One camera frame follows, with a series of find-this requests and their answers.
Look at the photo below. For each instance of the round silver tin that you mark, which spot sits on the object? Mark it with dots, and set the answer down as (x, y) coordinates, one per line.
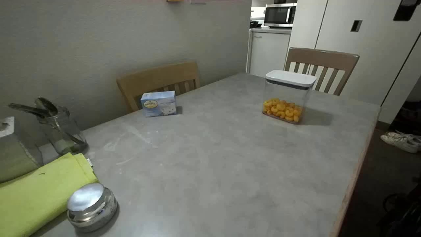
(90, 206)

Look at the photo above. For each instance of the microwave oven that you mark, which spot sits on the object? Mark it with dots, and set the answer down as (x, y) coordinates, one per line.
(279, 15)

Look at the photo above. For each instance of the brown slatted wooden chair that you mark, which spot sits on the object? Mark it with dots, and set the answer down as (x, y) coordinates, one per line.
(323, 57)

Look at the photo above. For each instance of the white shoes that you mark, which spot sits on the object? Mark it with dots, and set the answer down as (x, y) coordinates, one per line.
(402, 141)

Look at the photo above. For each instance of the green cloth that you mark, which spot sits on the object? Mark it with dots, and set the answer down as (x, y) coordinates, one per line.
(35, 198)

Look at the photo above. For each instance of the clear plastic container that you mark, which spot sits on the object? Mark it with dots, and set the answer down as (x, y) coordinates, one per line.
(285, 94)

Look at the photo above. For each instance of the white container lid with button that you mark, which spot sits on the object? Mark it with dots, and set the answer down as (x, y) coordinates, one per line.
(290, 78)

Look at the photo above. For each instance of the black wall plate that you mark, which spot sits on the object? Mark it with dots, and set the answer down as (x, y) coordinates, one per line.
(357, 25)

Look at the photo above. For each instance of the white tall cupboard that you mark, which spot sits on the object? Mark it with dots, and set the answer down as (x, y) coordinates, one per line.
(382, 57)

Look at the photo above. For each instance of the plain wooden chair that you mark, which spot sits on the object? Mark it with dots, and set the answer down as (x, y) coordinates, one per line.
(153, 79)

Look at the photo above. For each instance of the blue tea box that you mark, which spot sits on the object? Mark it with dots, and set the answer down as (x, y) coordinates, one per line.
(158, 104)

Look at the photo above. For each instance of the white kitchen cabinet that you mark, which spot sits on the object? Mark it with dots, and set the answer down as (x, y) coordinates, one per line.
(269, 53)

